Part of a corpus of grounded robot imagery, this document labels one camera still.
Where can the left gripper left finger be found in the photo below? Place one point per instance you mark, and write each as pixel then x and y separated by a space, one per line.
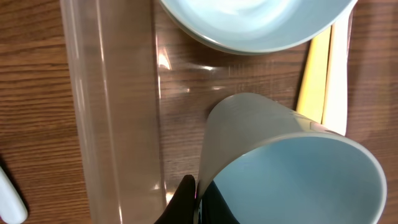
pixel 180 209

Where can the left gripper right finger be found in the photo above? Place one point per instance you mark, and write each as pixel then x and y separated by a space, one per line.
pixel 214 209

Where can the green cup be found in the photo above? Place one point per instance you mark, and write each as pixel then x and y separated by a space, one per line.
pixel 243 122

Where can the white spoon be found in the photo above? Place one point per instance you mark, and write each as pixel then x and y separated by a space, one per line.
pixel 335 110

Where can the blue bowl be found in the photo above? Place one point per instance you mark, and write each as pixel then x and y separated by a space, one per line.
pixel 251 27

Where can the blue cup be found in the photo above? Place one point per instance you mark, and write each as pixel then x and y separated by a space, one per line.
pixel 309 180

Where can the yellow fork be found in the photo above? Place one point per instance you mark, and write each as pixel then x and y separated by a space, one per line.
pixel 311 97

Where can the light blue fork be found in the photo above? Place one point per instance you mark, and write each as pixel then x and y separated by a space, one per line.
pixel 13 210

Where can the clear plastic container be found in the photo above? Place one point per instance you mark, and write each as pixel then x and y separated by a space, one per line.
pixel 142 90

